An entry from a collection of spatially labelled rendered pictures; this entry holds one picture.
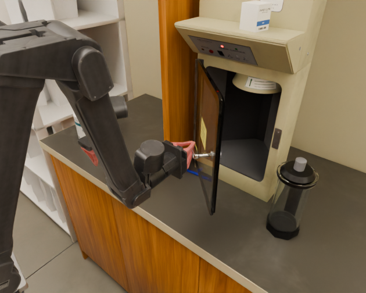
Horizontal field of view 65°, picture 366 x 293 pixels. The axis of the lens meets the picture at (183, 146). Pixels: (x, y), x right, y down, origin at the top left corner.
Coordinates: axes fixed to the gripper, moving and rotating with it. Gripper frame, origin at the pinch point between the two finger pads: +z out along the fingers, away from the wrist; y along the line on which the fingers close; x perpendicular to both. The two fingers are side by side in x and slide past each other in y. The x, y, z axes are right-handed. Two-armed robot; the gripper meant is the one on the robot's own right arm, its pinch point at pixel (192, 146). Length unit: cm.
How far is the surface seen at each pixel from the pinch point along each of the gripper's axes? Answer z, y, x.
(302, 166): 10.9, -0.2, -28.8
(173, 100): 12.8, 4.7, 17.7
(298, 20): 19.5, 33.3, -16.9
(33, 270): -35, -119, 99
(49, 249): -21, -119, 105
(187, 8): 20.5, 32.6, 17.6
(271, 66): 15.4, 22.4, -13.9
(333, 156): 62, -26, -29
